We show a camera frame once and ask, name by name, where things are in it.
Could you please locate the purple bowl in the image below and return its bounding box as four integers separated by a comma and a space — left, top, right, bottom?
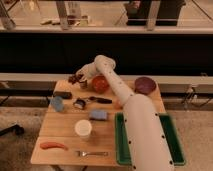
135, 77, 156, 95

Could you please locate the yellow apple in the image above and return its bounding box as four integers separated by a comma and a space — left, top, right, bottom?
115, 100, 122, 109

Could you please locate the metal fork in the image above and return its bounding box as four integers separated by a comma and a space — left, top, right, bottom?
76, 151, 108, 157

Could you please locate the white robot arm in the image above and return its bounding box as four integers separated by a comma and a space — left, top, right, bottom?
76, 55, 174, 171

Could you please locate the blue sponge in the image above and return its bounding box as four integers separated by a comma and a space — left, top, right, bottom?
89, 109, 107, 121

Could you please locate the white plastic cup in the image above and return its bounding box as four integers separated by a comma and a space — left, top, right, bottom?
74, 120, 92, 139

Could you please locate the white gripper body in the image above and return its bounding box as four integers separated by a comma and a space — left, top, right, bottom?
76, 63, 97, 79

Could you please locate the wooden table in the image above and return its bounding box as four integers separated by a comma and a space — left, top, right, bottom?
30, 79, 167, 168

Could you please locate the black handled peeler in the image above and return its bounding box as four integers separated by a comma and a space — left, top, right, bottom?
73, 96, 112, 110

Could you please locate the green plastic tray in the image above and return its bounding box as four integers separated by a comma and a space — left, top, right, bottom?
115, 113, 186, 166

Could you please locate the red bowl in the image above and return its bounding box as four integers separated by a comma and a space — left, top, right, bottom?
92, 75, 109, 93

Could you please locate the orange sausage toy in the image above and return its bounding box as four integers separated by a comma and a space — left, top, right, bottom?
40, 142, 68, 151

